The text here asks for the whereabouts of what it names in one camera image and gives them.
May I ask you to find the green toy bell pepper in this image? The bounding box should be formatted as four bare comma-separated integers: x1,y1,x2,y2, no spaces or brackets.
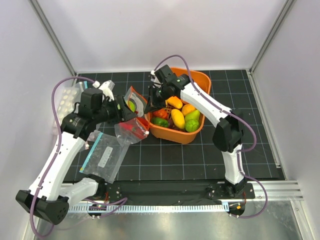
151,117,170,128

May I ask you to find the red toy lobster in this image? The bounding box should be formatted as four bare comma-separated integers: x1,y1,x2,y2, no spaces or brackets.
119,117,149,141

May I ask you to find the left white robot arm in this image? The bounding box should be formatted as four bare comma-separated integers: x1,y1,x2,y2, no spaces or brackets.
15,88,137,225

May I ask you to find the orange toy pumpkin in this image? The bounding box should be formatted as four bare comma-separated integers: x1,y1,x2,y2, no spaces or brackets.
153,108,169,119

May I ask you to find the green toy custard apple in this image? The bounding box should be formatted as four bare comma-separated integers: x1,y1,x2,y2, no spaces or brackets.
184,119,200,133

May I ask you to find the yellow toy mango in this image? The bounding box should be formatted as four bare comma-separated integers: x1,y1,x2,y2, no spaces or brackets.
171,109,186,130

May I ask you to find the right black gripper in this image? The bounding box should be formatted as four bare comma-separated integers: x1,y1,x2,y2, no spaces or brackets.
145,84,171,115

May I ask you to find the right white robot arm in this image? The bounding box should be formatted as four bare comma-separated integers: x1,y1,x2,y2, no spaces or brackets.
144,65,246,198

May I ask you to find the black grid mat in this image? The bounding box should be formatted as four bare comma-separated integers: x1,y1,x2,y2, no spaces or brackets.
49,69,286,181

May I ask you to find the orange zip clear bag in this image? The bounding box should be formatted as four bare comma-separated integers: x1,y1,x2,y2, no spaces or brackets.
114,86,150,145

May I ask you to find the green toy pear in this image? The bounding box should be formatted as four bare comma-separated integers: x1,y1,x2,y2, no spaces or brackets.
184,109,201,122

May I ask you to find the pink dotted zip bag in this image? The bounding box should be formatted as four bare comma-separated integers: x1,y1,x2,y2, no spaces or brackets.
56,87,80,125

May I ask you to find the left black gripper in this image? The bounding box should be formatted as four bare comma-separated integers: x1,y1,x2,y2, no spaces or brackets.
93,94,136,125

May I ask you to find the clear bag with blue zip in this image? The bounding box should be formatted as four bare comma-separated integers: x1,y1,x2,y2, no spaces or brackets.
74,81,88,93

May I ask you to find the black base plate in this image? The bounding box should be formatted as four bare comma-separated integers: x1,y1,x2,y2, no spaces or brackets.
100,179,256,206

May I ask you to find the orange plastic basket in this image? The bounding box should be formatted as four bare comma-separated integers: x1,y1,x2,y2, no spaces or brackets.
149,70,212,145

